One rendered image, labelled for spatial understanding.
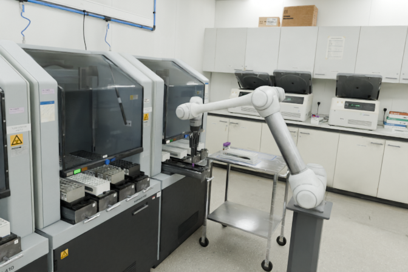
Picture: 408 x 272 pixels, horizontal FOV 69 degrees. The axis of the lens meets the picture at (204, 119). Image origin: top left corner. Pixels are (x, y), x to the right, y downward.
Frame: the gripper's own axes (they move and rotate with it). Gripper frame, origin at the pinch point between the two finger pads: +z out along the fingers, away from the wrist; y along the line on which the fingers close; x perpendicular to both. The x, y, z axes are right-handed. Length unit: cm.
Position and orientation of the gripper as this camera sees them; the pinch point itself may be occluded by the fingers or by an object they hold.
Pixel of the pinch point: (193, 151)
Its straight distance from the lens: 226.7
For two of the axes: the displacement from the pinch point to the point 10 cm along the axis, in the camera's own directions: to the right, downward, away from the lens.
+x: 8.8, 1.2, -4.5
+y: -4.7, 1.2, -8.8
